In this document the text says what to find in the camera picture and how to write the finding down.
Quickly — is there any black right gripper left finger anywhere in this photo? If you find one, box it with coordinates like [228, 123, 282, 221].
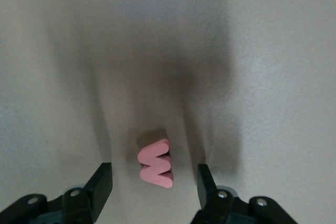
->
[0, 162, 113, 224]

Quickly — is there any red foam letter w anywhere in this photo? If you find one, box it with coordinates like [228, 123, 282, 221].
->
[137, 138, 174, 189]

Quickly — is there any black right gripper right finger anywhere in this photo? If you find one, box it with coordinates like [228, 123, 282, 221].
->
[191, 163, 300, 224]

